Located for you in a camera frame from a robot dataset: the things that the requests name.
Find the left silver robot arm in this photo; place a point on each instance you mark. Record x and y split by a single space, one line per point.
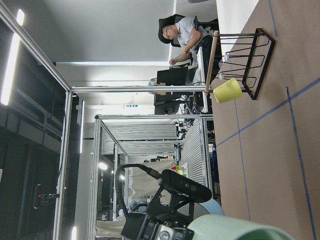
212 207

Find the yellow cup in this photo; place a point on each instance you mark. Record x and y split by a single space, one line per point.
228 91

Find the black computer monitor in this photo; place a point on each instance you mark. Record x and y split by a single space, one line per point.
181 76

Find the black wire cup rack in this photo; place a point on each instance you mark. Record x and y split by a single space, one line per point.
243 56

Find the seated man with glasses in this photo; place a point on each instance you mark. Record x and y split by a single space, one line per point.
190 38

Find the pale green cup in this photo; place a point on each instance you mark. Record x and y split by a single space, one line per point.
219 227

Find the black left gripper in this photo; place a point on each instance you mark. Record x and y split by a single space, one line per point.
167 216

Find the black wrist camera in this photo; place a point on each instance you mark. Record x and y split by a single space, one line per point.
175 183

